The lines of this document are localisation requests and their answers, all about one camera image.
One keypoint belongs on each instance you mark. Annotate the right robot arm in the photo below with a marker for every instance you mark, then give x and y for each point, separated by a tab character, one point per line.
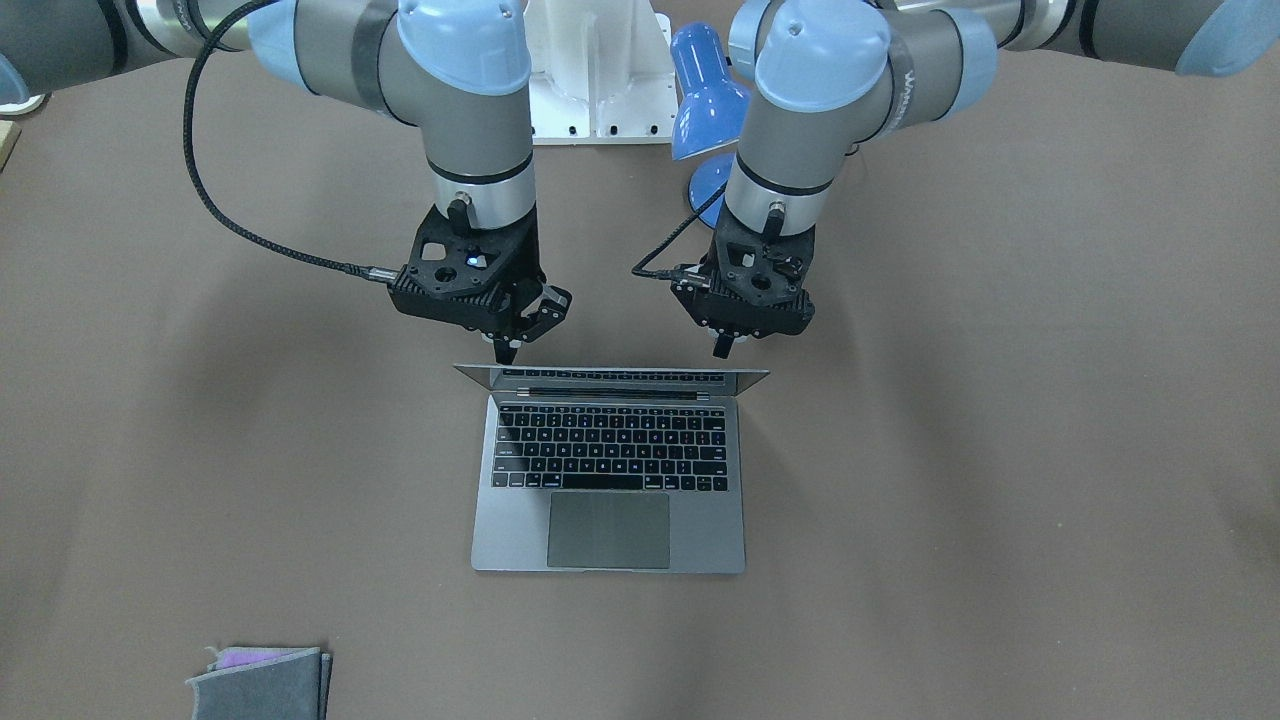
457	70

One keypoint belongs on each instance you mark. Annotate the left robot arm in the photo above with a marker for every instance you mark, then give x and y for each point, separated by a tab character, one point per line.
830	76

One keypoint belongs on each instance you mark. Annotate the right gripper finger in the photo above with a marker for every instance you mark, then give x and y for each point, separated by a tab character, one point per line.
505	350
550	309

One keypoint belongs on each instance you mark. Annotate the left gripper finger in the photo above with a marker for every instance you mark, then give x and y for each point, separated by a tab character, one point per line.
723	344

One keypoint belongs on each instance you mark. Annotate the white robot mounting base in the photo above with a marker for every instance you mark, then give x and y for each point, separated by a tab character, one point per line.
601	72

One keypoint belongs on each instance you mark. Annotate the grey laptop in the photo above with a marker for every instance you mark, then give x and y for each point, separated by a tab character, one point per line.
608	468

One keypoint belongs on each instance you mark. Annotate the blue desk lamp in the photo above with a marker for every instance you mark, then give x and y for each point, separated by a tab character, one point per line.
712	110

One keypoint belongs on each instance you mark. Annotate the folded grey cloth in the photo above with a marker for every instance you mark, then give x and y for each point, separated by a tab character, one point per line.
263	683

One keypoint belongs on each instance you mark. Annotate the cream plastic tray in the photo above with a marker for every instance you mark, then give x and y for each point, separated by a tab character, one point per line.
23	108

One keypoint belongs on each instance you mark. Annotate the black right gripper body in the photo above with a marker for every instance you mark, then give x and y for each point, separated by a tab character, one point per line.
527	256

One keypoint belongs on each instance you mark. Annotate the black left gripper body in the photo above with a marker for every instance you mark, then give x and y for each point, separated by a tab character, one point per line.
722	346

